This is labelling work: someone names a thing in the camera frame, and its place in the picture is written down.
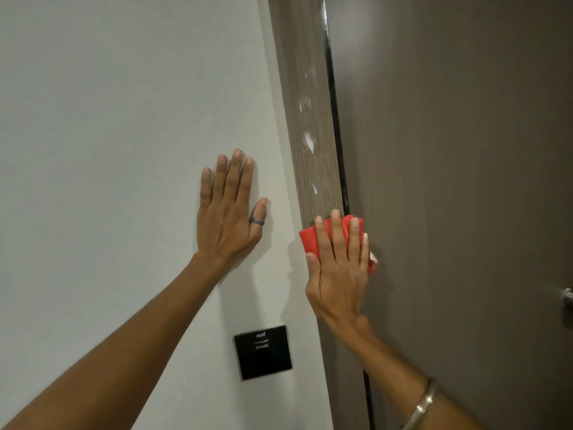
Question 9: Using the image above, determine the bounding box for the red cleaning cloth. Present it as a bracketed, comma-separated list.
[299, 214, 377, 274]

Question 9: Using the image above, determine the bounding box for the person's left forearm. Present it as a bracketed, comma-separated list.
[0, 251, 233, 430]

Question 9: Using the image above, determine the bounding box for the wooden door frame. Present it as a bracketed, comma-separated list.
[267, 0, 370, 430]

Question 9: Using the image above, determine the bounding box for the person's left hand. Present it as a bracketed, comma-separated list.
[196, 149, 269, 270]

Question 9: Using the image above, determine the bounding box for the person's right hand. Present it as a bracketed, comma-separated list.
[305, 209, 370, 329]

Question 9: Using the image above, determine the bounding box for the black wall switch panel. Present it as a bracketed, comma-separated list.
[233, 325, 293, 382]

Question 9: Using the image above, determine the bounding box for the grey brown door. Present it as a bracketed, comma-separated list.
[324, 0, 573, 430]

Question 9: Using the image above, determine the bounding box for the person's right forearm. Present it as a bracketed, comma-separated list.
[323, 314, 486, 430]

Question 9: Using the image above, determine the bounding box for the silver metal bangle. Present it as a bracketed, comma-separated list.
[401, 377, 438, 430]

